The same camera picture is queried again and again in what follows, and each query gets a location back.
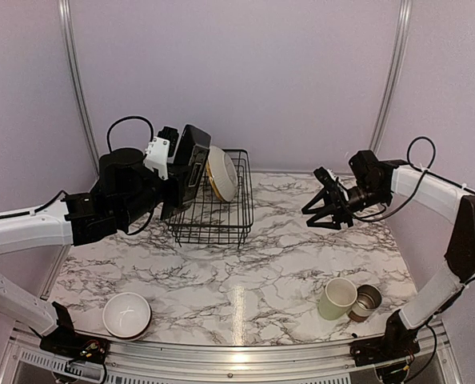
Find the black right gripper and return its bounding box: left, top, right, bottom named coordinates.
left=303, top=182, right=389, bottom=230

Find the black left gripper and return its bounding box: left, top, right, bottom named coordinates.
left=118, top=160, right=191, bottom=226

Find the yellow polka dot plate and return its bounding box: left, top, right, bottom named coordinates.
left=206, top=160, right=223, bottom=201

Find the white square floral plate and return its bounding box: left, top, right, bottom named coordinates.
left=160, top=123, right=213, bottom=220

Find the round brown rim floral plate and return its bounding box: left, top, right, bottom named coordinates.
left=207, top=146, right=238, bottom=202

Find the white ceramic bowl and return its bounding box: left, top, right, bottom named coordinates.
left=102, top=292, right=152, bottom=339

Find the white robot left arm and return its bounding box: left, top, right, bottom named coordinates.
left=0, top=166, right=185, bottom=356

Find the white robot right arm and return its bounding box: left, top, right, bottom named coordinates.
left=301, top=161, right=475, bottom=330

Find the light green mug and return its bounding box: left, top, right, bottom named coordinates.
left=318, top=278, right=357, bottom=321

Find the brown grey metal-lined cup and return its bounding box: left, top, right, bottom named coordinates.
left=347, top=284, right=382, bottom=322

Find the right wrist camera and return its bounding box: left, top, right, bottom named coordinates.
left=313, top=166, right=339, bottom=191

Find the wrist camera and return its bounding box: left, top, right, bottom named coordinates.
left=313, top=166, right=339, bottom=191
left=143, top=126, right=179, bottom=181

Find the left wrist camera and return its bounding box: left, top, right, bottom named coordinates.
left=143, top=126, right=179, bottom=181

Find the black wire dish rack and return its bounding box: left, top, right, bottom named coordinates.
left=167, top=149, right=254, bottom=246

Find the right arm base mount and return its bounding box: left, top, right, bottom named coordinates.
left=349, top=310, right=421, bottom=366

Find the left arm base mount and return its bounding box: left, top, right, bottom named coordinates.
left=40, top=302, right=110, bottom=364

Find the aluminium frame rail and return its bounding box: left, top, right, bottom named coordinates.
left=0, top=322, right=462, bottom=383

